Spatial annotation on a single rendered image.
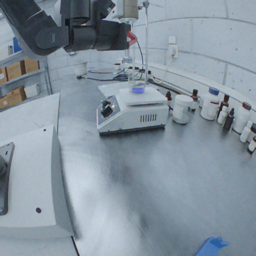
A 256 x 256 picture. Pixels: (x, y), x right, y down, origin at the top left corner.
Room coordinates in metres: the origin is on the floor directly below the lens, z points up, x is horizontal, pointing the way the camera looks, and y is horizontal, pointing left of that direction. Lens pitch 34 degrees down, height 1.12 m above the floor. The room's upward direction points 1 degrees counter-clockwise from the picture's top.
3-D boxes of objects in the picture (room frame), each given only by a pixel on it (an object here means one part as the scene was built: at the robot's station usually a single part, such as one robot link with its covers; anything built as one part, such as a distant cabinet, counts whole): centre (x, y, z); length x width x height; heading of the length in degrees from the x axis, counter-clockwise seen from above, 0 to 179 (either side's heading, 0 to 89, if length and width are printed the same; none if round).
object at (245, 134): (0.24, -0.39, 0.94); 0.03 x 0.03 x 0.07
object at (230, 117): (0.33, -0.36, 0.94); 0.03 x 0.03 x 0.08
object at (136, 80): (0.38, -0.03, 1.02); 0.06 x 0.05 x 0.08; 115
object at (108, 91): (0.72, 0.00, 0.91); 0.30 x 0.20 x 0.01; 114
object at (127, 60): (0.73, -0.01, 1.17); 0.07 x 0.07 x 0.25
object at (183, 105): (0.37, -0.18, 0.94); 0.06 x 0.06 x 0.08
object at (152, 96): (0.38, -0.04, 0.98); 0.12 x 0.12 x 0.01; 11
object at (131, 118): (0.37, -0.02, 0.94); 0.22 x 0.13 x 0.08; 101
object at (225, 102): (0.41, -0.39, 0.95); 0.04 x 0.04 x 0.10
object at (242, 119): (0.31, -0.42, 0.95); 0.06 x 0.06 x 0.11
